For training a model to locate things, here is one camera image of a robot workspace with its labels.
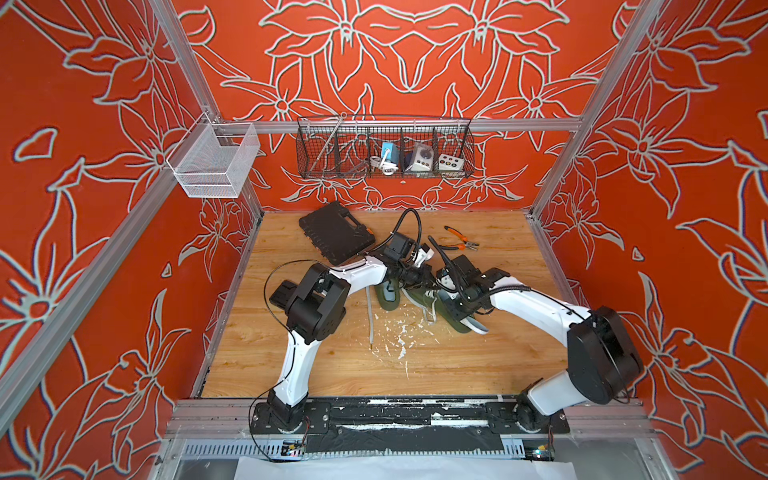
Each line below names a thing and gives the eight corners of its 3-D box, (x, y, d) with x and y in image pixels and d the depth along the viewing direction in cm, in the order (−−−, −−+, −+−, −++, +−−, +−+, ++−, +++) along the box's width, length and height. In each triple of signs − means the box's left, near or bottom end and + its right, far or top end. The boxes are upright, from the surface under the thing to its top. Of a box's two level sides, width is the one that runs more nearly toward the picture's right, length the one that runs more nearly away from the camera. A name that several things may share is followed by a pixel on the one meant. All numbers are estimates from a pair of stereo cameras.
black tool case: (335, 269, 102) (333, 262, 99) (298, 226, 115) (296, 219, 112) (377, 242, 110) (376, 235, 107) (338, 205, 123) (337, 198, 120)
